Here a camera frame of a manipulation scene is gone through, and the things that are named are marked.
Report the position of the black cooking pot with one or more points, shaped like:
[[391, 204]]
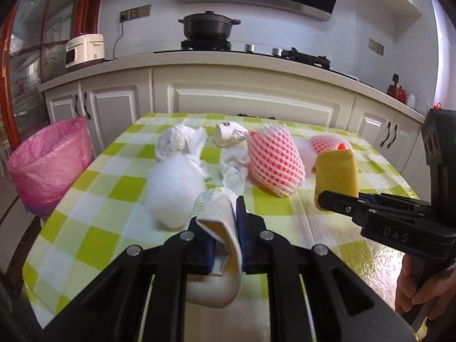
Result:
[[208, 26]]

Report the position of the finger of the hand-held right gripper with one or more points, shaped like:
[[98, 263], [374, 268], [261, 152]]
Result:
[[342, 205], [392, 201]]

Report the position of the red wooden glass door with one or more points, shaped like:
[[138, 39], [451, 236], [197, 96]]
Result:
[[32, 42]]

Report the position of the white foam wrap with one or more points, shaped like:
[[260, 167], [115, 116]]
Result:
[[174, 192]]

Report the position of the crushed white paper cup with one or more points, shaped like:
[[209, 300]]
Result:
[[221, 217]]

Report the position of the white plastic bag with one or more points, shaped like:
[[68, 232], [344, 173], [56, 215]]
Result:
[[176, 142]]

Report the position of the yellow sponge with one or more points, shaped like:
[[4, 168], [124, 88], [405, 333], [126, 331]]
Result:
[[336, 174]]

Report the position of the cream rice cooker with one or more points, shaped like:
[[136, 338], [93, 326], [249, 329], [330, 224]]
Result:
[[83, 51]]

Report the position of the large pink foam net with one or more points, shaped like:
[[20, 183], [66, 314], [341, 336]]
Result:
[[276, 160]]

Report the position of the crumpled white tissue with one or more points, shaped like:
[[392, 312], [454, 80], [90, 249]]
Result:
[[233, 172]]

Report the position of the cream lower kitchen cabinets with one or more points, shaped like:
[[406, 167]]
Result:
[[249, 96]]

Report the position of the gold wall socket strip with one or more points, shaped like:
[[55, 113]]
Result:
[[137, 11]]

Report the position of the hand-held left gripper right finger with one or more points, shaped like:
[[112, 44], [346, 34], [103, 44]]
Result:
[[240, 222]]

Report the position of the small gold wall socket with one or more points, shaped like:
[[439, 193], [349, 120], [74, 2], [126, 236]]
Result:
[[376, 46]]

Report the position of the small pink foam net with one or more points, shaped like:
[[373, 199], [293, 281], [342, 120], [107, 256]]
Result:
[[326, 144]]

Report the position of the black gas stove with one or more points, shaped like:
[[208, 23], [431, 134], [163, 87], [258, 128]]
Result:
[[302, 57]]

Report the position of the person's right hand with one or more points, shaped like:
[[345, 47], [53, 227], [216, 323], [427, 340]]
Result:
[[409, 292]]

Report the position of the bin with pink liner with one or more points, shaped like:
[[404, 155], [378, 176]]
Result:
[[46, 167]]

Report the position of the green checked tablecloth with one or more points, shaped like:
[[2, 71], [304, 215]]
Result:
[[107, 228]]

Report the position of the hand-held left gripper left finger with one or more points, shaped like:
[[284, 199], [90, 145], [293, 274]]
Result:
[[210, 254]]

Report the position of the printed white paper cup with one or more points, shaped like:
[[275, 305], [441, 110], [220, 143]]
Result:
[[229, 135]]

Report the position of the red kettle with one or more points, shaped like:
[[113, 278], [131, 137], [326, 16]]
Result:
[[397, 91]]

